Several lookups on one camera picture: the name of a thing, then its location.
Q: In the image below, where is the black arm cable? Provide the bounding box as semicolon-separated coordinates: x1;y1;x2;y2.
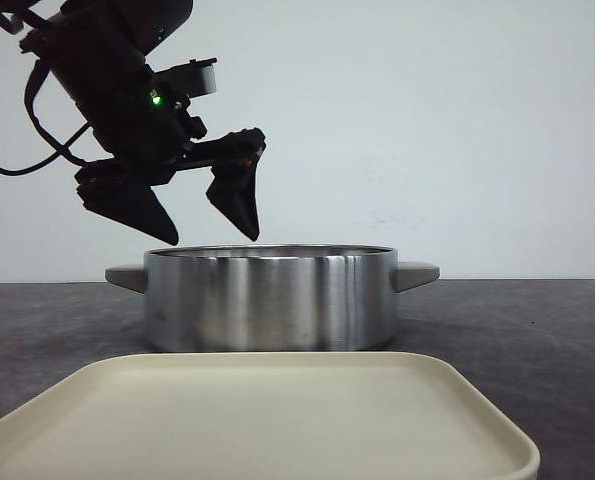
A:
0;59;98;177

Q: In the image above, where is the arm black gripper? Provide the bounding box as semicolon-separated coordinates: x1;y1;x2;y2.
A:
19;9;266;245

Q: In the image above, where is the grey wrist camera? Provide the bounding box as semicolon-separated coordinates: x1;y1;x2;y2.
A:
155;58;217;98

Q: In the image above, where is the cream plastic tray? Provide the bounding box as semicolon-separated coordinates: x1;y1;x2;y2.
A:
0;352;540;479

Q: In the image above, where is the stainless steel steamer pot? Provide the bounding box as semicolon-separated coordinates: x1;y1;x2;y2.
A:
105;245;440;352

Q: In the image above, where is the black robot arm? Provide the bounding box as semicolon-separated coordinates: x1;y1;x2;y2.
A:
0;1;265;245

